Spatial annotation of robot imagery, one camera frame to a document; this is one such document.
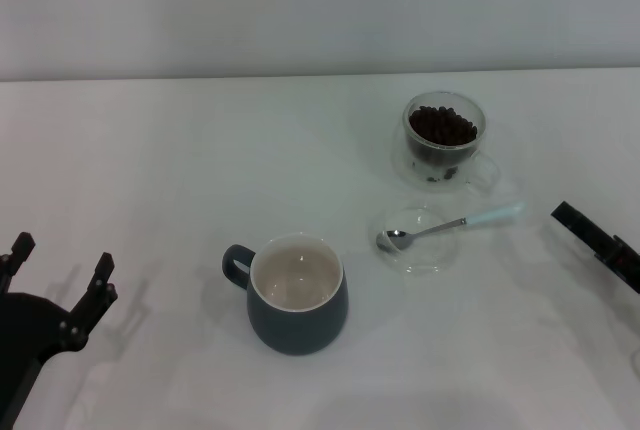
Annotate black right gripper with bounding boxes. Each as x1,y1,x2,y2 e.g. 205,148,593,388
551,201,640,296

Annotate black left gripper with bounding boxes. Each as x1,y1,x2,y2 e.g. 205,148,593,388
0,232,119,366

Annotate spoon with light blue handle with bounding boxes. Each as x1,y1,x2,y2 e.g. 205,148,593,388
375,201,526,253

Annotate clear glass saucer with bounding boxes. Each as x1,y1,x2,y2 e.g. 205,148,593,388
369,204,460,276

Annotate double-walled glass cup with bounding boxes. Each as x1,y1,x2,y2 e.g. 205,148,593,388
391,91,501,195

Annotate dark grey ceramic mug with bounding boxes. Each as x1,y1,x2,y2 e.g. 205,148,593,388
221,233,350,356

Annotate coffee bean pile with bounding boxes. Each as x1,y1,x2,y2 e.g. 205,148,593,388
408,105,478,149

